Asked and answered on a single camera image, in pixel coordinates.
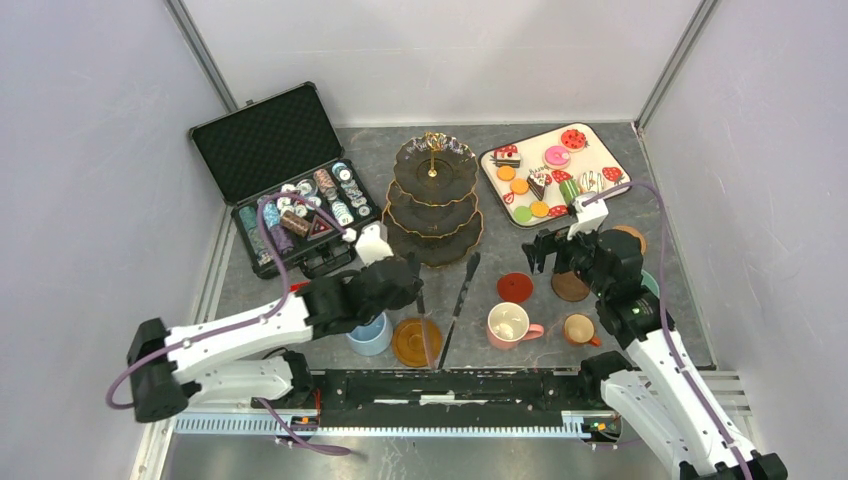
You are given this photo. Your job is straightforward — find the three-tier black gold cake stand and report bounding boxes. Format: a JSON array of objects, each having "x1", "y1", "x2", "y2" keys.
[{"x1": 382, "y1": 132, "x2": 484, "y2": 268}]

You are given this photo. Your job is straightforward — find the orange toy macaron middle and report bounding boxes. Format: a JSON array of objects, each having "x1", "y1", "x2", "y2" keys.
[{"x1": 510, "y1": 178, "x2": 529, "y2": 195}]

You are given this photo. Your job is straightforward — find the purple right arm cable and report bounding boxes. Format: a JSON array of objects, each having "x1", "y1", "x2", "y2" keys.
[{"x1": 581, "y1": 181, "x2": 757, "y2": 480}]

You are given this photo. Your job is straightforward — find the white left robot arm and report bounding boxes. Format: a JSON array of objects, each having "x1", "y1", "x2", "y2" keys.
[{"x1": 125, "y1": 256, "x2": 423, "y2": 423}]

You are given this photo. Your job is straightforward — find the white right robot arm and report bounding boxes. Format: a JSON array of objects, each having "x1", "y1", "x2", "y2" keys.
[{"x1": 522, "y1": 229, "x2": 788, "y2": 479}]

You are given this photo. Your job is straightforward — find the red triangle dealer plaque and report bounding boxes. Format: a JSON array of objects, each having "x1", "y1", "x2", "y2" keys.
[{"x1": 307, "y1": 213, "x2": 336, "y2": 241}]

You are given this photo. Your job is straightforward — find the red strawberry toy tart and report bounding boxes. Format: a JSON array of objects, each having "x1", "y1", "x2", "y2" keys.
[{"x1": 560, "y1": 128, "x2": 588, "y2": 153}]

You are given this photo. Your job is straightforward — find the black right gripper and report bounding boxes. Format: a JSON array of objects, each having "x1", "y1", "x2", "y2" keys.
[{"x1": 520, "y1": 217, "x2": 609, "y2": 298}]

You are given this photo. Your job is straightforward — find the red round coaster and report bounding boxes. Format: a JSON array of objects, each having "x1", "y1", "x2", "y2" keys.
[{"x1": 496, "y1": 272, "x2": 534, "y2": 304}]

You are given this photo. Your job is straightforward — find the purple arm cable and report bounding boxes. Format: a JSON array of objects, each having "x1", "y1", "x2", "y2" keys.
[
  {"x1": 581, "y1": 181, "x2": 757, "y2": 480},
  {"x1": 105, "y1": 192, "x2": 359, "y2": 411}
]

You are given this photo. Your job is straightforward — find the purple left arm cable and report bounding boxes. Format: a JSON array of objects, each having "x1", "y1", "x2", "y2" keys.
[{"x1": 105, "y1": 192, "x2": 359, "y2": 411}]

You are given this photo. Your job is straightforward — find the orange toy macaron upper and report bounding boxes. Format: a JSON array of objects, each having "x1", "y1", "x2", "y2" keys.
[{"x1": 496, "y1": 165, "x2": 516, "y2": 182}]

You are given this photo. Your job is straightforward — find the woven rattan coaster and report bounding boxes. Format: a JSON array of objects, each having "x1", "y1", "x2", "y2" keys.
[{"x1": 613, "y1": 225, "x2": 648, "y2": 255}]

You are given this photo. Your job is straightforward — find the white chocolate striped toy donut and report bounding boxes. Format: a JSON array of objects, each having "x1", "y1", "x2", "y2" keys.
[{"x1": 578, "y1": 170, "x2": 606, "y2": 194}]

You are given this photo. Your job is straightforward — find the green toy cake roll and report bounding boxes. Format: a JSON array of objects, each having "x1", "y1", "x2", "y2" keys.
[{"x1": 558, "y1": 178, "x2": 582, "y2": 206}]

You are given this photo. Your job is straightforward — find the light blue mug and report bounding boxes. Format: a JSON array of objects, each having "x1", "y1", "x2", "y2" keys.
[{"x1": 345, "y1": 312, "x2": 394, "y2": 357}]

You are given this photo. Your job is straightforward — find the amber glass saucer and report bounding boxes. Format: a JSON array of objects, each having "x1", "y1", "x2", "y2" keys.
[{"x1": 391, "y1": 318, "x2": 442, "y2": 368}]

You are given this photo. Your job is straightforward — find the black poker chip case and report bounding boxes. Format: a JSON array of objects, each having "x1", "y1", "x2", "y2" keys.
[{"x1": 188, "y1": 82, "x2": 378, "y2": 279}]

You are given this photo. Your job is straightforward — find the pink mug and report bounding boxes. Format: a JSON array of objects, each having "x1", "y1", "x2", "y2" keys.
[{"x1": 486, "y1": 302, "x2": 545, "y2": 350}]

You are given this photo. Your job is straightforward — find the orange toy macaron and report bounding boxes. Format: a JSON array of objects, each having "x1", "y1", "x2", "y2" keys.
[
  {"x1": 530, "y1": 201, "x2": 550, "y2": 218},
  {"x1": 496, "y1": 165, "x2": 516, "y2": 182},
  {"x1": 510, "y1": 178, "x2": 529, "y2": 195}
]

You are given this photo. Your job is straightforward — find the green toy macaron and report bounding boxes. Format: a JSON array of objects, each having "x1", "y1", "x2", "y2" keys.
[{"x1": 513, "y1": 206, "x2": 534, "y2": 224}]

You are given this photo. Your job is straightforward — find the dark brown wooden coaster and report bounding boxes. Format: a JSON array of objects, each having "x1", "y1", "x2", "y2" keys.
[{"x1": 551, "y1": 272, "x2": 591, "y2": 302}]

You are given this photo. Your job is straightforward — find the orange toy macaron lower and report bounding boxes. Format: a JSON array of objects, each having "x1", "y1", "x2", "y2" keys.
[{"x1": 530, "y1": 201, "x2": 550, "y2": 218}]

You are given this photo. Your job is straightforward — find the chocolate cake slice toy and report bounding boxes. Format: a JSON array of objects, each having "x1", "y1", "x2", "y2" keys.
[{"x1": 527, "y1": 172, "x2": 550, "y2": 201}]

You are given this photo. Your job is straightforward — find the mint green cup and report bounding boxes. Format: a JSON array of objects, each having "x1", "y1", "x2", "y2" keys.
[{"x1": 641, "y1": 270, "x2": 661, "y2": 298}]

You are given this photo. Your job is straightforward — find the strawberry layer cake slice toy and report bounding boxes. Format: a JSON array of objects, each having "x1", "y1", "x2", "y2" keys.
[{"x1": 492, "y1": 144, "x2": 522, "y2": 169}]

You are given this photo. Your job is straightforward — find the small orange brown cup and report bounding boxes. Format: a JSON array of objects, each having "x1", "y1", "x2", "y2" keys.
[{"x1": 563, "y1": 314, "x2": 602, "y2": 347}]

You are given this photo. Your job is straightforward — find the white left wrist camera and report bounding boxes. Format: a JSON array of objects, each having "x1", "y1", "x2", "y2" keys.
[{"x1": 342, "y1": 221, "x2": 394, "y2": 266}]

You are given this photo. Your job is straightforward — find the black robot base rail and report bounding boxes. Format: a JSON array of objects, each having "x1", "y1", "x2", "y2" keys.
[{"x1": 267, "y1": 368, "x2": 624, "y2": 445}]

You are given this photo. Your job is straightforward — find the cream strawberry serving tray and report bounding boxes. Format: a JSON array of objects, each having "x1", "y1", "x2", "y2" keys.
[{"x1": 479, "y1": 123, "x2": 631, "y2": 228}]

